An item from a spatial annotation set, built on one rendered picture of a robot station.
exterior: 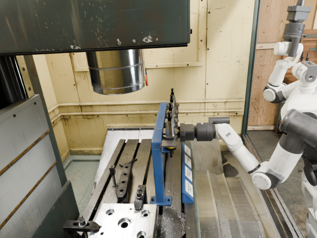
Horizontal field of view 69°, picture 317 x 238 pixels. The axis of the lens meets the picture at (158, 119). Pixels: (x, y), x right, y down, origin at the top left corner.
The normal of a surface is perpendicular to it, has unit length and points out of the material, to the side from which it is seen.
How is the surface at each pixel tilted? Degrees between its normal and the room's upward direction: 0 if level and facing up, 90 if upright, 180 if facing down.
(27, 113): 90
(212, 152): 24
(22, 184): 90
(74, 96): 90
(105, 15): 90
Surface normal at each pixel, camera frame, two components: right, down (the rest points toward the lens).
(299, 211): -0.06, -0.91
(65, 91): -0.09, 0.41
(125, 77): 0.37, 0.36
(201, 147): -0.09, -0.66
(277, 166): -0.67, 0.38
